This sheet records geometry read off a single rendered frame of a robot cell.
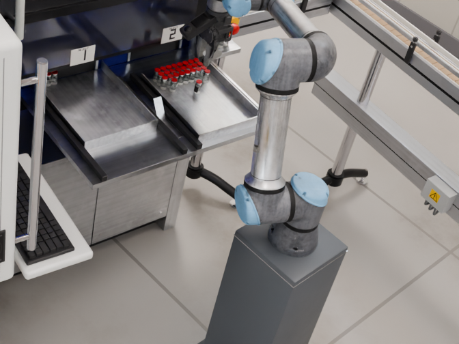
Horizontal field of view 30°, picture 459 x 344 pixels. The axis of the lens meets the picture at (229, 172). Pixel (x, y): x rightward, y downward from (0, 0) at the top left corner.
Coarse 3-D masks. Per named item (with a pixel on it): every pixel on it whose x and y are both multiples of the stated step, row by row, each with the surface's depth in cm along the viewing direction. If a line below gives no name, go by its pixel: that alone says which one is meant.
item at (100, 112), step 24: (96, 72) 284; (48, 96) 270; (72, 96) 273; (96, 96) 275; (120, 96) 277; (72, 120) 264; (96, 120) 266; (120, 120) 268; (144, 120) 271; (96, 144) 256
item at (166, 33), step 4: (168, 28) 282; (172, 28) 283; (176, 28) 284; (164, 32) 282; (168, 32) 283; (172, 32) 284; (176, 32) 286; (164, 36) 283; (168, 36) 285; (172, 36) 286; (176, 36) 287; (180, 36) 288; (164, 40) 285; (168, 40) 286; (172, 40) 287
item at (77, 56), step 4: (80, 48) 264; (84, 48) 265; (88, 48) 266; (92, 48) 267; (72, 52) 263; (76, 52) 264; (80, 52) 265; (84, 52) 266; (88, 52) 267; (92, 52) 268; (72, 56) 264; (76, 56) 265; (80, 56) 266; (88, 56) 268; (92, 56) 269; (72, 60) 265; (76, 60) 266; (80, 60) 267; (88, 60) 269; (92, 60) 270; (72, 64) 266; (76, 64) 267
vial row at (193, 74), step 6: (204, 66) 291; (180, 72) 286; (186, 72) 286; (192, 72) 288; (198, 72) 289; (162, 78) 282; (168, 78) 283; (180, 78) 286; (186, 78) 288; (192, 78) 289; (198, 78) 291; (162, 84) 283; (168, 84) 284; (180, 84) 287
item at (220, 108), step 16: (144, 80) 283; (224, 80) 291; (176, 96) 283; (192, 96) 285; (208, 96) 286; (224, 96) 288; (240, 96) 286; (176, 112) 272; (192, 112) 278; (208, 112) 280; (224, 112) 282; (240, 112) 283; (256, 112) 282; (192, 128) 268; (208, 128) 274; (224, 128) 271; (240, 128) 276
